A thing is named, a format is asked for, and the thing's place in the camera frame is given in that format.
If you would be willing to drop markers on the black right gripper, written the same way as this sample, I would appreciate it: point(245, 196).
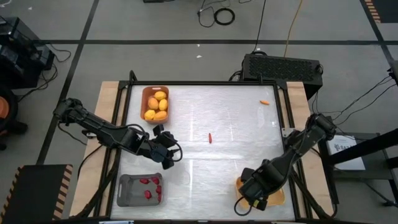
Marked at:
point(255, 189)

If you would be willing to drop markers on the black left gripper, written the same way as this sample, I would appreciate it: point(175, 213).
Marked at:
point(163, 149)

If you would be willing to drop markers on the orange-yellow mango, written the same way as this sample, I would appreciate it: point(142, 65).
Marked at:
point(160, 115)
point(153, 103)

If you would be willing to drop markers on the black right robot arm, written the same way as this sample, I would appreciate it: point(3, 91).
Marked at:
point(298, 146)

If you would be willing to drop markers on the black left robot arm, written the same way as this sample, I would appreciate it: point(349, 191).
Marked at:
point(102, 132)

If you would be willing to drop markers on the yellow plastic basket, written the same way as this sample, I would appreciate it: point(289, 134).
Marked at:
point(278, 199)

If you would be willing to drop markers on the long red chili pepper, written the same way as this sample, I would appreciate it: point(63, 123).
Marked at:
point(210, 138)

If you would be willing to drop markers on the grey plastic basket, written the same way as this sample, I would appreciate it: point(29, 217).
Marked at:
point(130, 193)

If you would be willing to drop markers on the orange plastic basket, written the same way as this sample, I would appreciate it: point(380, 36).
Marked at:
point(145, 91)

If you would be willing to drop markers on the white paper sheet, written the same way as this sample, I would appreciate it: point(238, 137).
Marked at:
point(351, 158)

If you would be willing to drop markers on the black metal stand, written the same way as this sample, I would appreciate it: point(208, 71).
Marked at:
point(363, 147)

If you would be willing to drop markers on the black computer case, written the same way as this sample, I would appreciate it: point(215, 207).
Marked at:
point(280, 70)

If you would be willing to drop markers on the black hazard-striped platform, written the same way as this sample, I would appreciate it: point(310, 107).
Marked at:
point(34, 196)
point(387, 9)

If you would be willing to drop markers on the black orange round object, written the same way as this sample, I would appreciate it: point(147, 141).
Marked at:
point(3, 107)

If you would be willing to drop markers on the black equipment cabinet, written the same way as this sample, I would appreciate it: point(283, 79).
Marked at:
point(18, 62)

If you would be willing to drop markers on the black metal table frame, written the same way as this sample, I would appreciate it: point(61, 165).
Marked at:
point(202, 83)

